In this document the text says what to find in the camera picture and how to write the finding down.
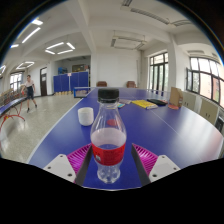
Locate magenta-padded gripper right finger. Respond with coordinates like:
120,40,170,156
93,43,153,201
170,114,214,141
130,143,182,187

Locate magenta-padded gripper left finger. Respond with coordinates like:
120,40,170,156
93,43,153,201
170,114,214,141
43,143,94,187

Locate clear red-labelled drink bottle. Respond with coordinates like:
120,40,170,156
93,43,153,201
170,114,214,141
89,87,128,185

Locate white cup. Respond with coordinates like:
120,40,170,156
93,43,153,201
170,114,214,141
77,106,95,127

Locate black pouch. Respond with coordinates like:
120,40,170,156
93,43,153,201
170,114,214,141
146,98,168,107

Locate brown paper bag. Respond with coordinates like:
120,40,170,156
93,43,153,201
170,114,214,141
169,86,184,108

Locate grey striped notebook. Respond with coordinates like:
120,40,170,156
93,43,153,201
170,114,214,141
118,98,133,105

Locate blue red-legged tennis table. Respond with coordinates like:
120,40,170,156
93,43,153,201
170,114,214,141
0,96,28,134

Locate person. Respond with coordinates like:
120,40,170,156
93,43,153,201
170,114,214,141
20,74,38,113

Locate dark brown door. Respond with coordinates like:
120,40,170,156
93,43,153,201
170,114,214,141
39,66,49,97

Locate blue folded tables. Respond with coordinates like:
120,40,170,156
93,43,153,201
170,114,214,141
53,71,90,94

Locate shelf unit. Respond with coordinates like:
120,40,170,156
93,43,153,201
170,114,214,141
0,88,18,108

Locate ceiling lights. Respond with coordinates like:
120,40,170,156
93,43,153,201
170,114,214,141
0,18,77,76

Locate ceiling air conditioner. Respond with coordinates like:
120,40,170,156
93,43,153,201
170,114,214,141
110,31,148,51

